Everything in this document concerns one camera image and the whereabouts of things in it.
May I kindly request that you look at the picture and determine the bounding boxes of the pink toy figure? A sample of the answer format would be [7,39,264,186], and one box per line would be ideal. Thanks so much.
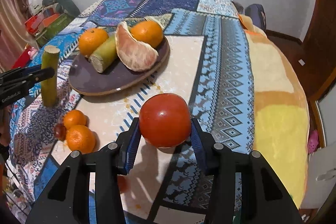
[27,47,39,60]

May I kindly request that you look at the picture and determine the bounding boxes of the dark purple round plate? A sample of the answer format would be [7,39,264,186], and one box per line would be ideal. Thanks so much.
[68,37,170,96]

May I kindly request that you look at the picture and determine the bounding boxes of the red tomato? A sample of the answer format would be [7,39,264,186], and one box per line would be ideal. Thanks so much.
[139,93,191,148]

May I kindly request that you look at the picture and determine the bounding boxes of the yellow orange fleece blanket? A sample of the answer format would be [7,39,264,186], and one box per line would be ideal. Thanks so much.
[239,15,309,207]

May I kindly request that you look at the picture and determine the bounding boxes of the striped pink curtain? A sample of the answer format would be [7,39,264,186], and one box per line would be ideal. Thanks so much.
[0,0,37,72]

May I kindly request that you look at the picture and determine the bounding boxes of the red gift boxes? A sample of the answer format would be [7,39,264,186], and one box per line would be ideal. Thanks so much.
[25,3,63,35]

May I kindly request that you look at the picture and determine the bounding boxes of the grey green plush pillow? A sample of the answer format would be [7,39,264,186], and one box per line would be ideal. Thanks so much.
[42,0,80,17]

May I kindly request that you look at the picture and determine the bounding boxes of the green sugarcane piece cut end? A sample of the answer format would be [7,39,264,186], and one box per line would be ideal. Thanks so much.
[89,35,117,73]

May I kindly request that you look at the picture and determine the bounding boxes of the large orange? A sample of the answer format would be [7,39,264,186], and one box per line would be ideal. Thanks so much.
[79,28,109,58]
[130,20,163,48]

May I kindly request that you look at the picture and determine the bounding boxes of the small tangerine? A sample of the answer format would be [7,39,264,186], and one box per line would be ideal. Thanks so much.
[66,124,96,154]
[63,109,87,130]

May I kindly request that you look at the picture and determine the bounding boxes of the person's left hand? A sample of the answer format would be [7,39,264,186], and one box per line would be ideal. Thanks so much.
[0,107,11,147]

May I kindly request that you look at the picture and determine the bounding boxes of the blue patchwork bedspread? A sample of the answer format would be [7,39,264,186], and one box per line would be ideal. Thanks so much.
[10,0,254,223]

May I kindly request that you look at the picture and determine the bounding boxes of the dark red grape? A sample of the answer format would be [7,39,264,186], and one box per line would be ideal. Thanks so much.
[54,123,67,141]

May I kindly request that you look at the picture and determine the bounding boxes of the large orange right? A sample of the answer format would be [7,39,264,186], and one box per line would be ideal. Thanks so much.
[130,20,163,48]

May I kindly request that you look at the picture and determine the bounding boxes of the green cardboard box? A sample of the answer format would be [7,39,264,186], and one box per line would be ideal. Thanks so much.
[36,13,74,48]

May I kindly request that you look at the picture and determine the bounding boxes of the large orange left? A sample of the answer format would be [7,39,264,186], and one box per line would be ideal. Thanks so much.
[79,28,109,58]

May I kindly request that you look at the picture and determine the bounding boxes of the red flat box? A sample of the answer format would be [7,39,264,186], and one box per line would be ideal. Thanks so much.
[11,44,32,69]

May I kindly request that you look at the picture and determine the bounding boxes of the dark blue bag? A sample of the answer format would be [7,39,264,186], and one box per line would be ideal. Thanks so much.
[244,3,266,31]

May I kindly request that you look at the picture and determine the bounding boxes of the peeled pomelo segment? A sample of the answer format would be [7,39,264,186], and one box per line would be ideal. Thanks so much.
[115,21,159,72]

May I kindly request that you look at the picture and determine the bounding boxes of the green sugarcane piece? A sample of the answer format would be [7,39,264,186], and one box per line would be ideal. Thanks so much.
[41,45,60,107]

